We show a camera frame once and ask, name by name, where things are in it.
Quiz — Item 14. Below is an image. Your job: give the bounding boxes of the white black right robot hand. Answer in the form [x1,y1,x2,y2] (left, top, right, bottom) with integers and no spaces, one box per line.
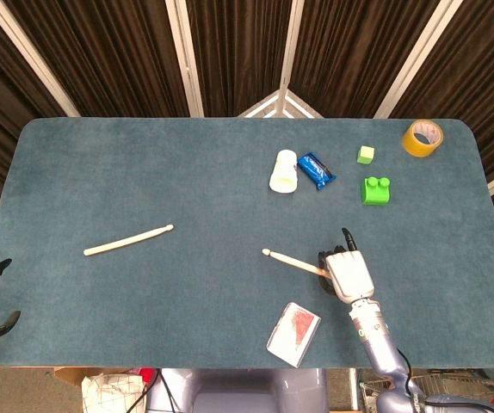
[318,227,376,305]

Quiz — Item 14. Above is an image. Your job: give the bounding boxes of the pale wooden drumstick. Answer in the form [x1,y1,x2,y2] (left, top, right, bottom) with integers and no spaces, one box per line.
[83,224,175,257]
[262,248,329,276]

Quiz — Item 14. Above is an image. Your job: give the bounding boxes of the green two-stud building brick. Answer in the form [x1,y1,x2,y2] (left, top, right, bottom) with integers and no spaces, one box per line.
[361,176,392,207]

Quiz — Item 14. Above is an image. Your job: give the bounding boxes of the clear box with red filling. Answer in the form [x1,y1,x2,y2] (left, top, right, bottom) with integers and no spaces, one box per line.
[265,301,322,368]

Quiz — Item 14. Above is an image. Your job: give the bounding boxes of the brown cardboard box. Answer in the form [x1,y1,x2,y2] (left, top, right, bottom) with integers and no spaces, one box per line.
[53,367,132,391]

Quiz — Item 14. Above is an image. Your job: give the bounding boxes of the blue snack packet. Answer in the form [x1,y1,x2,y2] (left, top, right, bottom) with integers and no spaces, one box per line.
[297,151,337,192]

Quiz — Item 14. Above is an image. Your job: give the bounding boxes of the white paper cup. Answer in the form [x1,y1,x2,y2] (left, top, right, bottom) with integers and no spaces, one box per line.
[269,149,299,194]

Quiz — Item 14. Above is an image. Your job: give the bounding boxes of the yellow packing tape roll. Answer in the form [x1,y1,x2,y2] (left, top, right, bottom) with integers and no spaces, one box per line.
[402,119,445,158]

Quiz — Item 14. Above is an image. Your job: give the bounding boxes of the white checked cloth bag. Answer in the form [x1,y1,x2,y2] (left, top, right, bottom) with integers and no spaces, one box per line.
[81,373,147,413]

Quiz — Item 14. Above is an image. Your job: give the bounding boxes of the lavender robot torso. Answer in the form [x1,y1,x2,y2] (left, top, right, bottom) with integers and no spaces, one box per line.
[145,367,330,413]

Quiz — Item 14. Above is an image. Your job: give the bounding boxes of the blue felt table mat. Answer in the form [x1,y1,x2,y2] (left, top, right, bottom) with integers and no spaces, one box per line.
[0,116,494,370]

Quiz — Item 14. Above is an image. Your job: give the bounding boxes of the dark brown pleated curtain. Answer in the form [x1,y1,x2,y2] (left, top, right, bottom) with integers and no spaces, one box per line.
[0,0,494,216]

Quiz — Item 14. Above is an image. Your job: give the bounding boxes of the wire shopping basket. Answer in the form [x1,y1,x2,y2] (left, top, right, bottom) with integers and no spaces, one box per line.
[360,373,450,413]

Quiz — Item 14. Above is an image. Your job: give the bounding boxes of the white angled frame base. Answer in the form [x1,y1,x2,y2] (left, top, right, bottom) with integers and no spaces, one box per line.
[237,89,324,119]

